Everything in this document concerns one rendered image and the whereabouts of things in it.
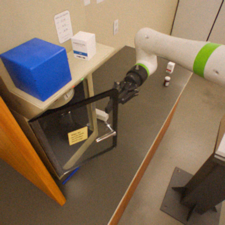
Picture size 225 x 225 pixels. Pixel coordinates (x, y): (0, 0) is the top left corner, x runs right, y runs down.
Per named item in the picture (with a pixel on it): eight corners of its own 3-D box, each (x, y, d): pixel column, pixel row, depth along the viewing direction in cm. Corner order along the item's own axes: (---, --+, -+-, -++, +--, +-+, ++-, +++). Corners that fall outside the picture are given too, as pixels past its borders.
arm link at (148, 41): (190, 79, 64) (210, 68, 68) (195, 49, 57) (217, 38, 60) (130, 53, 89) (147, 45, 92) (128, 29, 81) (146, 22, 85)
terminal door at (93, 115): (59, 174, 82) (30, 119, 52) (116, 146, 92) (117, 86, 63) (60, 176, 81) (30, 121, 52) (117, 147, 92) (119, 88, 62)
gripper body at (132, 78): (126, 70, 82) (116, 80, 77) (143, 75, 79) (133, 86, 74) (125, 82, 88) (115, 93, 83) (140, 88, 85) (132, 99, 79)
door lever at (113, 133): (91, 135, 73) (91, 132, 71) (111, 126, 76) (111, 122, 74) (97, 145, 70) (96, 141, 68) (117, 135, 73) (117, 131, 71)
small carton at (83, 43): (74, 57, 53) (70, 38, 49) (82, 49, 56) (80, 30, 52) (88, 60, 52) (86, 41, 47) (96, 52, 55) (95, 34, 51)
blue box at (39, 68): (15, 87, 44) (-2, 54, 37) (45, 68, 49) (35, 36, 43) (43, 103, 40) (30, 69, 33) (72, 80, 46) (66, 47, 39)
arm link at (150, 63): (160, 70, 96) (142, 68, 101) (161, 48, 87) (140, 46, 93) (149, 84, 88) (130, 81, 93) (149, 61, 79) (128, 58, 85)
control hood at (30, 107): (23, 117, 50) (7, 90, 43) (91, 64, 69) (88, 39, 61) (52, 135, 46) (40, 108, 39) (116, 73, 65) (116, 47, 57)
